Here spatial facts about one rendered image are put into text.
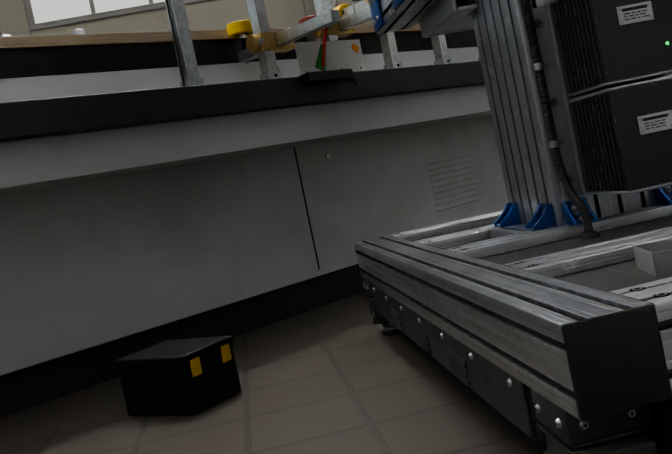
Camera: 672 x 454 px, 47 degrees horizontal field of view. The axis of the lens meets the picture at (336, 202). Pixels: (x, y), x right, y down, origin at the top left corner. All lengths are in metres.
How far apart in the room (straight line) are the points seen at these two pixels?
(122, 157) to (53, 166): 0.17
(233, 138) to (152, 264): 0.41
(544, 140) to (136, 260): 1.16
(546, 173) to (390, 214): 1.30
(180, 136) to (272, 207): 0.49
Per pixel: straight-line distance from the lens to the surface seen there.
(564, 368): 0.76
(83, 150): 1.90
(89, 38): 2.19
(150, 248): 2.17
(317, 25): 2.09
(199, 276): 2.24
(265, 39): 2.21
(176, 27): 2.08
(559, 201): 1.47
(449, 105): 2.72
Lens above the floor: 0.40
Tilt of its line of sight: 2 degrees down
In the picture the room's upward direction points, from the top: 12 degrees counter-clockwise
